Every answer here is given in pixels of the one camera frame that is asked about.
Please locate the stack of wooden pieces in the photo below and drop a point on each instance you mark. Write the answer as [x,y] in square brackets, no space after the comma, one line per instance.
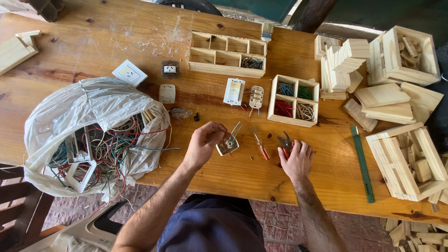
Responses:
[341,66]

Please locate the wooden eight-compartment organizer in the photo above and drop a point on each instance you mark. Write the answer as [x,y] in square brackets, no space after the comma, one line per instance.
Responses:
[224,68]

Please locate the narrow wooden block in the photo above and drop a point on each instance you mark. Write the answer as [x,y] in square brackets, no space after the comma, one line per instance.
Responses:
[358,115]

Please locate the person's blue shorts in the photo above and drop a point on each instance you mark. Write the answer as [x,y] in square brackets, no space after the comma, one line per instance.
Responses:
[210,224]

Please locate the small wooden crate with scraps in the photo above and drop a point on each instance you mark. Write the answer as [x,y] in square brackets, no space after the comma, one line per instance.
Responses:
[395,63]

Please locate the dark wooden post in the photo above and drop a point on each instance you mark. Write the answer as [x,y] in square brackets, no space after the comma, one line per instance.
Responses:
[311,15]

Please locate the small beige cover plate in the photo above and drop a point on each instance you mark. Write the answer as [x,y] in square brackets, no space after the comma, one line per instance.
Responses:
[167,93]

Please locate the angled light wooden board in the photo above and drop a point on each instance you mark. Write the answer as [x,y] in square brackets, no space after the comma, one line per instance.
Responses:
[423,99]

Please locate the thick light wooden board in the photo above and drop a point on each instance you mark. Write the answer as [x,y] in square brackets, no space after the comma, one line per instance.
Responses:
[388,112]

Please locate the wooden four-compartment box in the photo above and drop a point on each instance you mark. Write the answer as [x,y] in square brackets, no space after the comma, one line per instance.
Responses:
[295,99]

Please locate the large wooden crate with blocks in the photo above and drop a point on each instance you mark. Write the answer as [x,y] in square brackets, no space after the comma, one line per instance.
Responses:
[402,168]

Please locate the person's left fingers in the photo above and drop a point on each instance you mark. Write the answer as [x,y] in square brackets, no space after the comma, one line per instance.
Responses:
[218,131]

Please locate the small clear plastic bag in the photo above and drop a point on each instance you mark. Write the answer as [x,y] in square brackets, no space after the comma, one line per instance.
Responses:
[180,113]

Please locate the pile of wood offcuts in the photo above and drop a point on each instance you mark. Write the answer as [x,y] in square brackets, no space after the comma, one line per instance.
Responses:
[416,236]

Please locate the person's right hand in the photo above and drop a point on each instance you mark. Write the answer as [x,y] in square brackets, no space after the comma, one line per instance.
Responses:
[297,162]

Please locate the white wall socket plate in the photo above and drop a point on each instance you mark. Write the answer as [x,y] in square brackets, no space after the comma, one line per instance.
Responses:
[129,72]

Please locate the green ruler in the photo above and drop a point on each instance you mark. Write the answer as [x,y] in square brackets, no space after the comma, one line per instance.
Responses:
[362,162]

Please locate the wooden corner piece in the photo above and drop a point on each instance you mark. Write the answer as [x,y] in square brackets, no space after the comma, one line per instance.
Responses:
[15,50]

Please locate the dark clear socket module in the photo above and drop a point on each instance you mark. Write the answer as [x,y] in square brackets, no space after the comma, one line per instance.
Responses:
[170,69]

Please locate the person's left hand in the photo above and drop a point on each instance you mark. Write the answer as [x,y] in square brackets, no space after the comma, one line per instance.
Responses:
[201,145]

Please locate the dark wooden chair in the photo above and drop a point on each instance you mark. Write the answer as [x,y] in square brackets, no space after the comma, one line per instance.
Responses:
[21,206]

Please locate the wide light wooden board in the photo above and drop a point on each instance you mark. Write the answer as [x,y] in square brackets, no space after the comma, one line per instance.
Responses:
[378,95]

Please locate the white plastic chair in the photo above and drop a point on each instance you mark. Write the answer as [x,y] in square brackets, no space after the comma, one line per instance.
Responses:
[80,232]

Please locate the small black plastic part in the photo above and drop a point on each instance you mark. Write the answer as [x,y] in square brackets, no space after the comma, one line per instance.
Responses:
[196,117]

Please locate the white switch plate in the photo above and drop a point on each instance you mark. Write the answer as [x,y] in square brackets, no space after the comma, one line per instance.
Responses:
[234,91]

